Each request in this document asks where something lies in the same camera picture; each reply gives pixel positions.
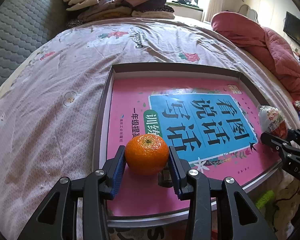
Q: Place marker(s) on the pile of folded clothes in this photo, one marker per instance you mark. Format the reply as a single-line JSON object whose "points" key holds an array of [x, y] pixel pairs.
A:
{"points": [[84, 11]]}

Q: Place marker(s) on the strawberry print bed sheet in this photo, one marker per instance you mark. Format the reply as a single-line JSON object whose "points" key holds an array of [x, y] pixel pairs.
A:
{"points": [[49, 105]]}

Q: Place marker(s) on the grey quilted headboard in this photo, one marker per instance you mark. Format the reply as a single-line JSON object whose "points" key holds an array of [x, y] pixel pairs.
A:
{"points": [[25, 25]]}

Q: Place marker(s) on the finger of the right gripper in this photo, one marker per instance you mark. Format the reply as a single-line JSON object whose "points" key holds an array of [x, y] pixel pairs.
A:
{"points": [[294, 135], [276, 143]]}

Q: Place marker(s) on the large orange mandarin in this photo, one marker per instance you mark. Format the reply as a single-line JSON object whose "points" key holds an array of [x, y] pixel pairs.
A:
{"points": [[147, 154]]}

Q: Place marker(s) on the pink quilted duvet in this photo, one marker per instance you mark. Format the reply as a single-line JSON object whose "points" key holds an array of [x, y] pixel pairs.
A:
{"points": [[264, 44]]}

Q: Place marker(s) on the dark clothes on windowsill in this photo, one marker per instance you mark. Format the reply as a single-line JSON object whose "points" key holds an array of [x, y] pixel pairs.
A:
{"points": [[183, 1]]}

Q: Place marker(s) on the shallow grey cardboard box tray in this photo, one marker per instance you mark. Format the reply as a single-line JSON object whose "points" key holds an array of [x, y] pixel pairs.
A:
{"points": [[174, 70]]}

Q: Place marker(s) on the red surprise egg toy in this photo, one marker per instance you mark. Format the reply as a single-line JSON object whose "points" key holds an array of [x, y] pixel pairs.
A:
{"points": [[272, 121]]}

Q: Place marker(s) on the cream black-trimmed scrunchie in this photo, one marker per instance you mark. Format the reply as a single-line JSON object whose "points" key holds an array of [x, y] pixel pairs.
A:
{"points": [[286, 205]]}

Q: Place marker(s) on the wall mounted black television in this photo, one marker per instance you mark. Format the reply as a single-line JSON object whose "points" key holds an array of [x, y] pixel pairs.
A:
{"points": [[292, 27]]}

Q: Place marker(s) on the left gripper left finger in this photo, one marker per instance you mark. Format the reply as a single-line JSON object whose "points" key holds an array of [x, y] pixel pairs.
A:
{"points": [[56, 216]]}

